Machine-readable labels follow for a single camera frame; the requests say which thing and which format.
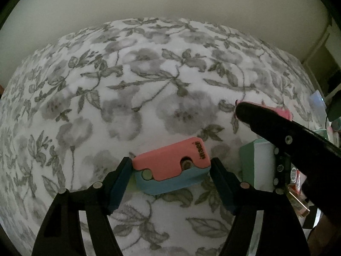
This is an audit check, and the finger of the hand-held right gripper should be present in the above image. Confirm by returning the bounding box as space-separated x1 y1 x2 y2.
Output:
236 102 341 177
272 146 293 192

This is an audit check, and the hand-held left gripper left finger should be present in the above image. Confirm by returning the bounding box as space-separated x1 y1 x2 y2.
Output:
31 157 133 256

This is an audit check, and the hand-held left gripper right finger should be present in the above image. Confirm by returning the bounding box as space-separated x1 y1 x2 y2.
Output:
210 157 309 256

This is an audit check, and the pink toy with black roller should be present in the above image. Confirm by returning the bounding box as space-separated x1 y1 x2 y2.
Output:
236 99 292 120

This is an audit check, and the teal shallow box tray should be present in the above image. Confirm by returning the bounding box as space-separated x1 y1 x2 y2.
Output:
238 129 331 219

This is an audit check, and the person's right hand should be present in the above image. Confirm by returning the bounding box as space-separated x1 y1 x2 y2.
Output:
308 215 341 256

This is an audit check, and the white device with blue light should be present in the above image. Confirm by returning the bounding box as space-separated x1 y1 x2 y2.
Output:
310 91 324 112

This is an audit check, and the black power adapter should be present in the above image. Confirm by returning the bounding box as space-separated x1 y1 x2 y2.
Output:
328 91 341 122

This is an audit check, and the beige shelf unit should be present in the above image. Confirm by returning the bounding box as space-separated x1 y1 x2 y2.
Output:
301 16 341 94

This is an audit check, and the grey floral bedsheet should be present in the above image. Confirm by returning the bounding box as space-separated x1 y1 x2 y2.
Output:
0 17 320 256

